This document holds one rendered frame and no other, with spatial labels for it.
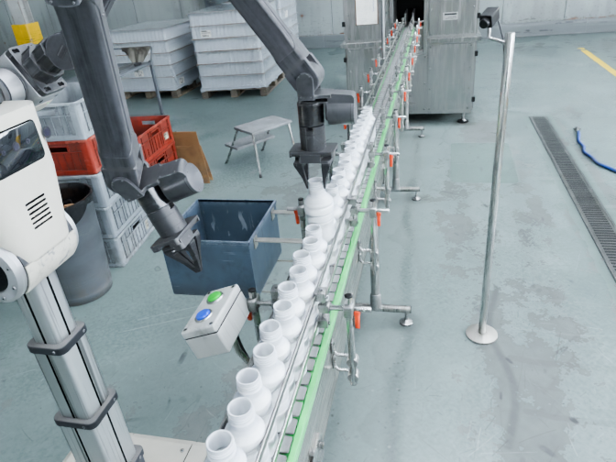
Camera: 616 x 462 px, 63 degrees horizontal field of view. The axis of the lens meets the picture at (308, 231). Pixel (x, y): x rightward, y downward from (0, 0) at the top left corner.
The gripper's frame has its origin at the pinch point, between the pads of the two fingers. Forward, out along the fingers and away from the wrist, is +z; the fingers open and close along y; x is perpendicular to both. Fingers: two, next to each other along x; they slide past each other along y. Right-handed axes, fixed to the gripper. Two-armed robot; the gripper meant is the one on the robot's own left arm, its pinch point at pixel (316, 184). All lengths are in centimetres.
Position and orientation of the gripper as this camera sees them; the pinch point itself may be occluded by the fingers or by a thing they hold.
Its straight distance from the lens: 119.0
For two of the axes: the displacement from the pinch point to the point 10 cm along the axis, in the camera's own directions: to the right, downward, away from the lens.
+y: -9.7, -0.4, 2.3
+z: 0.8, 8.8, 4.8
